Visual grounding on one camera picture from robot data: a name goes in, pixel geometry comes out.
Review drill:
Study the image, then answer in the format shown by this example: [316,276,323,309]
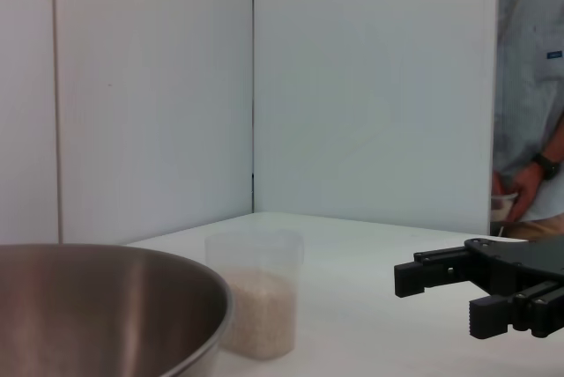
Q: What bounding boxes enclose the clear plastic measuring cup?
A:
[204,229,306,359]

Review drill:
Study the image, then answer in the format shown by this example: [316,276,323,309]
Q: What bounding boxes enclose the small clear cup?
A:
[490,191,519,222]

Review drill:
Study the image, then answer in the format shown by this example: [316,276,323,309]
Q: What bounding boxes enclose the black wristwatch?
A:
[530,152,561,182]

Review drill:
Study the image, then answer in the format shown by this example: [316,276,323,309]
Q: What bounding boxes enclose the person in light shirt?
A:
[491,0,564,240]

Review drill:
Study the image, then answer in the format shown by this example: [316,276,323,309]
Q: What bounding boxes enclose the bare forearm of person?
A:
[538,108,564,169]

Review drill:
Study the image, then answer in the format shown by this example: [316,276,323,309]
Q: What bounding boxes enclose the stainless steel mixing bowl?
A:
[0,243,234,377]

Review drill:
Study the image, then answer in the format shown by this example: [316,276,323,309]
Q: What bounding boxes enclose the bare hand of person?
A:
[509,159,548,222]

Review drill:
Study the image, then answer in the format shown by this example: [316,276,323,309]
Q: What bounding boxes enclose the white partition board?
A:
[251,0,501,235]

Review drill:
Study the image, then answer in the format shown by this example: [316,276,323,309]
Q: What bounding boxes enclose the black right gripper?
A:
[394,235,564,341]

